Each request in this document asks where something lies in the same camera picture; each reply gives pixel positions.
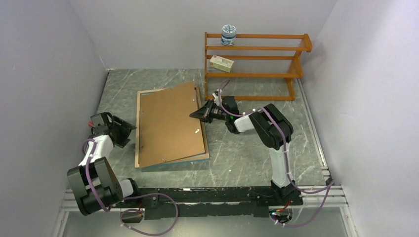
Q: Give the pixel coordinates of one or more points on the blue wooden picture frame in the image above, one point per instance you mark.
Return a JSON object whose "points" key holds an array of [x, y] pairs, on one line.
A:
{"points": [[170, 130]]}

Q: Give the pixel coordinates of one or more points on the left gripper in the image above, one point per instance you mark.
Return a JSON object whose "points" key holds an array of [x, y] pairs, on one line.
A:
{"points": [[125, 129]]}

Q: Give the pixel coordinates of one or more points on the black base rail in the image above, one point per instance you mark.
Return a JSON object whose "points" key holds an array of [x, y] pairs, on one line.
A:
{"points": [[256, 201]]}

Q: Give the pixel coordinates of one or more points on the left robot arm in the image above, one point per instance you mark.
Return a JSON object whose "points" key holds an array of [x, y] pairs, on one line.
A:
{"points": [[93, 182]]}

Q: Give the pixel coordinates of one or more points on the orange wooden shelf rack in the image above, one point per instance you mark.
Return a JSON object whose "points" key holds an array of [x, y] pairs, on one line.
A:
{"points": [[258, 57]]}

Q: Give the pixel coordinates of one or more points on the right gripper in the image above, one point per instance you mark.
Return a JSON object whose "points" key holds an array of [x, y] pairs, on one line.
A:
{"points": [[204, 113]]}

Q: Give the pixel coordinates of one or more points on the small white green box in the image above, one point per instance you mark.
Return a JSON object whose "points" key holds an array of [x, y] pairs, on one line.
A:
{"points": [[221, 63]]}

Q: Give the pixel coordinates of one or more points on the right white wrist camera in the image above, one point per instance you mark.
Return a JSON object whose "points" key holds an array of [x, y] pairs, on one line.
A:
{"points": [[216, 97]]}

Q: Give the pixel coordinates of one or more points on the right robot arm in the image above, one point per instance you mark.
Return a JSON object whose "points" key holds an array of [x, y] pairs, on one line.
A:
{"points": [[274, 130]]}

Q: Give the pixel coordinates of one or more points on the blue white ceramic jar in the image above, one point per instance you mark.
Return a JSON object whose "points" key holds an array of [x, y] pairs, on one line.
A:
{"points": [[228, 35]]}

